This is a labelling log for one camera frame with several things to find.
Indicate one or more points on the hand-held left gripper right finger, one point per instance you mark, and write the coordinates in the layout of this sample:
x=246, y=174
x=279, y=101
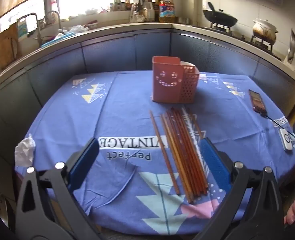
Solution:
x=212, y=160

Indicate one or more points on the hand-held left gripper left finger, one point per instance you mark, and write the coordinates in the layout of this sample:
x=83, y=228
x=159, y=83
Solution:
x=85, y=165

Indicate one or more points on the bunch of chopsticks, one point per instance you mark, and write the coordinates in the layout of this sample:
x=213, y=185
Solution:
x=180, y=142

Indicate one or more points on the pink plastic utensil holder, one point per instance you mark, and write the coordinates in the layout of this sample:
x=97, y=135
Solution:
x=166, y=80

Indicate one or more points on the white power bank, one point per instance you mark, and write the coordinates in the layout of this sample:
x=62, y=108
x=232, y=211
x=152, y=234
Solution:
x=286, y=141

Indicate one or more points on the dark smartphone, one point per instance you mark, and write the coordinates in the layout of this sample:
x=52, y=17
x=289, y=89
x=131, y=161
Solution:
x=257, y=101

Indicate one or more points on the blue printed tablecloth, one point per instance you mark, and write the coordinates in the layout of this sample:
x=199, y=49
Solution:
x=112, y=110

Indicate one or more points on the crumpled white tissue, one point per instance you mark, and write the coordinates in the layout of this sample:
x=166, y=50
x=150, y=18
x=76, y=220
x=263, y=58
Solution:
x=25, y=151

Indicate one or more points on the steel bowl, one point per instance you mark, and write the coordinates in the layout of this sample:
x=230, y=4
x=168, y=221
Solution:
x=293, y=47

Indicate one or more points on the white ceramic pot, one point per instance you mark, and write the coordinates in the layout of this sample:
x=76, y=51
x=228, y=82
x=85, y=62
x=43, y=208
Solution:
x=265, y=31

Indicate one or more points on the gas stove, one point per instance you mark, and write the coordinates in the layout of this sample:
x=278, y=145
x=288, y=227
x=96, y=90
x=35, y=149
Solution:
x=245, y=38

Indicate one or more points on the grey kitchen counter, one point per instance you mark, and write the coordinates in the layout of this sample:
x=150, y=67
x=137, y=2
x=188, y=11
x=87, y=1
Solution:
x=107, y=52

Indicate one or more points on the blue plastic tray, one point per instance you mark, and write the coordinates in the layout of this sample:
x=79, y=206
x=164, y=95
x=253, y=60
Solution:
x=57, y=38

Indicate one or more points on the black wok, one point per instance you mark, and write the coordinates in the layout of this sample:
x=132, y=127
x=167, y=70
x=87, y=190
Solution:
x=222, y=18

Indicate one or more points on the wooden cutting board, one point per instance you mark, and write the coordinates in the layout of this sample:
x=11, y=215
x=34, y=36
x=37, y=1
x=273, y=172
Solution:
x=7, y=47

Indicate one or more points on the tall chrome faucet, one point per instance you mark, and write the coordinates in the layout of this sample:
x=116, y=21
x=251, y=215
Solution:
x=38, y=30

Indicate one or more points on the curved chrome faucet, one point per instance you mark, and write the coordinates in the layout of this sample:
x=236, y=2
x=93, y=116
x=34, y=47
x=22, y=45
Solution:
x=59, y=22

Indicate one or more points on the cooking oil bottle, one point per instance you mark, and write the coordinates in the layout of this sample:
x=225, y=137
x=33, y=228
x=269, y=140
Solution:
x=166, y=10

